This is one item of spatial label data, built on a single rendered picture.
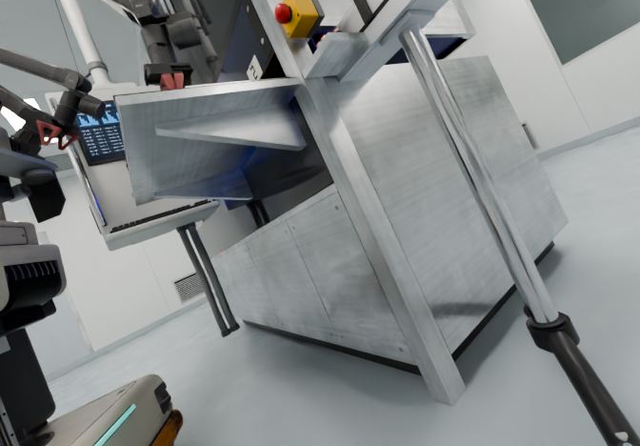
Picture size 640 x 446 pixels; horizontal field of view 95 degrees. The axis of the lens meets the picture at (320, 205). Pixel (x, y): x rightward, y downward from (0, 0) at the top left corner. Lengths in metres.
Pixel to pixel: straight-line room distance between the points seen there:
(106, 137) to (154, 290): 4.61
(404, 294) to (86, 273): 5.78
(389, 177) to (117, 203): 1.23
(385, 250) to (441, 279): 0.20
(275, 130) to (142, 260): 5.49
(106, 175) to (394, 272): 1.35
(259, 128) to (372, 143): 0.30
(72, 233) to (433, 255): 5.95
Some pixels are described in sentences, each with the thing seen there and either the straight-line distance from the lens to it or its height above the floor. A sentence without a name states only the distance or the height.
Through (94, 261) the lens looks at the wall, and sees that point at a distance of 6.20.
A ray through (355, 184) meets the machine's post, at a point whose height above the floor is 0.57.
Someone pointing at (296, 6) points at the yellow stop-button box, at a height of 0.98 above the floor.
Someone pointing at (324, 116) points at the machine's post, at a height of 0.76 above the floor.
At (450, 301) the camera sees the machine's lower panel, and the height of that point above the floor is 0.19.
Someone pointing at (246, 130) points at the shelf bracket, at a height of 0.81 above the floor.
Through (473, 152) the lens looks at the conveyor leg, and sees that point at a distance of 0.70.
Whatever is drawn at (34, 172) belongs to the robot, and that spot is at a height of 1.01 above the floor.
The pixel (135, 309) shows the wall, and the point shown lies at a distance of 6.12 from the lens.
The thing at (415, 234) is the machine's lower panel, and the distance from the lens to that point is 0.82.
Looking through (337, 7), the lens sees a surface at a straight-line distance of 1.04.
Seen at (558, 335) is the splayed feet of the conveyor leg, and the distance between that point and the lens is 0.78.
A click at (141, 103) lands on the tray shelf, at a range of 0.66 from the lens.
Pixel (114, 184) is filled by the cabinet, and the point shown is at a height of 1.06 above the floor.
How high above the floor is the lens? 0.53
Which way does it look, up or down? 2 degrees up
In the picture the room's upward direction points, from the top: 24 degrees counter-clockwise
